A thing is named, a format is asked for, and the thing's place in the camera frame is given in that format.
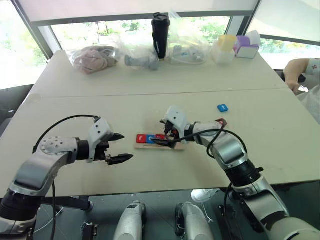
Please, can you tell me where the white shoe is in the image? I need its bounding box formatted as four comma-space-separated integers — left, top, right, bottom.
190, 188, 221, 204

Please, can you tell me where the clear plastic bag with tubing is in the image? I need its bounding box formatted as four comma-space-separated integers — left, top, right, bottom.
166, 9, 214, 66

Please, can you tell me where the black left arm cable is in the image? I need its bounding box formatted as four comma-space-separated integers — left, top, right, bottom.
32, 114, 100, 240

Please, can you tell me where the silver robot leg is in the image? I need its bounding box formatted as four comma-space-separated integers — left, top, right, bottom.
112, 199, 147, 240
174, 201, 215, 240

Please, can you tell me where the plastic bag with pink items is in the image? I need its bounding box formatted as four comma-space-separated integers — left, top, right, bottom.
68, 44, 120, 75

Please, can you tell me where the red letter block r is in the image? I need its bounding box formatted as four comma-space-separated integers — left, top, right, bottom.
135, 133, 149, 144

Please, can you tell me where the purple and white tissue box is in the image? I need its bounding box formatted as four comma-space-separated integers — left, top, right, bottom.
233, 30, 261, 60

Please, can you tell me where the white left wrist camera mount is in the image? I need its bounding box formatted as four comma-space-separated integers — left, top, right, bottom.
86, 117, 115, 164

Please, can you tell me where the yellow and white plastic container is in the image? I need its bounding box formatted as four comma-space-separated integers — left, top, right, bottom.
211, 34, 238, 65

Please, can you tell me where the black tumbler with lid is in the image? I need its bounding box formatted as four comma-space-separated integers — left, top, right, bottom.
150, 12, 172, 61

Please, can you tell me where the wooden letter tray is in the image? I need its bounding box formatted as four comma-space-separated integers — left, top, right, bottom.
133, 133, 186, 152

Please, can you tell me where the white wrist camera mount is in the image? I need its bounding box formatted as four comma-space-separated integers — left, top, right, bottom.
161, 105, 191, 145
86, 117, 115, 164

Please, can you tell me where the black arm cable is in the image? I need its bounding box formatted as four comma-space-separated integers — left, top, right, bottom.
171, 125, 249, 160
32, 114, 100, 240

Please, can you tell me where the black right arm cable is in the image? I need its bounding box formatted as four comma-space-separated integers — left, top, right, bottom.
171, 125, 249, 160

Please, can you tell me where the plastic bag with grey items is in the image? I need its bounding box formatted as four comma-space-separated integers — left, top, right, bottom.
113, 34, 161, 72

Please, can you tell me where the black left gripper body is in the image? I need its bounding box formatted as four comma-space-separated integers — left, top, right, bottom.
95, 133, 114, 166

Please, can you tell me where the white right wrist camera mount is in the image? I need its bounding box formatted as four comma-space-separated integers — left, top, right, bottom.
161, 105, 191, 145

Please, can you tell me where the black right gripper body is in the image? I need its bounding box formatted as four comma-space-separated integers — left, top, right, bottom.
159, 120, 181, 141

